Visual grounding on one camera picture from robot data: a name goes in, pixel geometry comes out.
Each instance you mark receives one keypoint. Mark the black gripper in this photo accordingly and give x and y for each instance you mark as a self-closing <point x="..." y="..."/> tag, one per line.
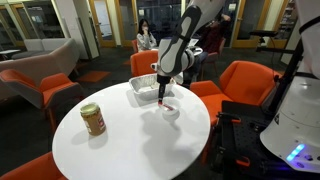
<point x="165" y="80"/>

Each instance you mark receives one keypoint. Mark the red marker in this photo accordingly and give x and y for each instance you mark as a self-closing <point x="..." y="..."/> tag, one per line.
<point x="166" y="107"/>

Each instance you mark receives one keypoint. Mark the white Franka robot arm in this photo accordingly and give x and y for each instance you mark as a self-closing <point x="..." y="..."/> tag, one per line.
<point x="176" y="50"/>

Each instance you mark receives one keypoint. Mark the white bowl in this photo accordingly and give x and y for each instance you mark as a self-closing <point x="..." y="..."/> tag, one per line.
<point x="175" y="107"/>

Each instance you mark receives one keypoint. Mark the aluminium foil tray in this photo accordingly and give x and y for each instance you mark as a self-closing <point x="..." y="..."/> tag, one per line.
<point x="143" y="86"/>

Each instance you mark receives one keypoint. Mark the woman in grey top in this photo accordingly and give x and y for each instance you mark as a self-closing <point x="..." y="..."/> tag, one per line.
<point x="145" y="38"/>

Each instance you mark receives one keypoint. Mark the large round white table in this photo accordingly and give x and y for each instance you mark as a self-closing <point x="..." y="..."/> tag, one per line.
<point x="133" y="143"/>

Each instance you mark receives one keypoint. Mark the dark red chair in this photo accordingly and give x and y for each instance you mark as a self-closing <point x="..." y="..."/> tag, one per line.
<point x="216" y="58"/>

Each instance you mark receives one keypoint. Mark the orange black clamp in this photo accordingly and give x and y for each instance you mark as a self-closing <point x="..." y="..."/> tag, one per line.
<point x="230" y="117"/>
<point x="242" y="162"/>

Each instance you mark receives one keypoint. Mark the peanut butter jar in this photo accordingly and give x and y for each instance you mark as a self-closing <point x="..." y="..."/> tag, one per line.
<point x="94" y="121"/>

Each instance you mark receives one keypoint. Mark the person in dark red top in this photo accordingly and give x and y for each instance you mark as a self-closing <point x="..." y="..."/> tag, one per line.
<point x="213" y="36"/>

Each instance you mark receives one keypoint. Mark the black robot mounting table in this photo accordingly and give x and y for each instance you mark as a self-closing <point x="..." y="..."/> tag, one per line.
<point x="243" y="136"/>

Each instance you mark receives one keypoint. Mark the orange chair grey shell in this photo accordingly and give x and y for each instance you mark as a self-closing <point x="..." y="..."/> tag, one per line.
<point x="50" y="86"/>

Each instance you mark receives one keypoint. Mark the light grey sofa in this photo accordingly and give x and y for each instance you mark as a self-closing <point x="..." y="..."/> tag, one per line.
<point x="36" y="46"/>

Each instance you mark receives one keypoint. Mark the black stereo camera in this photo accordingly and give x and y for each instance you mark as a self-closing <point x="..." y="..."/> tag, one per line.
<point x="263" y="33"/>

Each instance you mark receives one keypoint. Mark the black camera stand pole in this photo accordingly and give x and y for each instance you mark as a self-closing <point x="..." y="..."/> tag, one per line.
<point x="286" y="76"/>

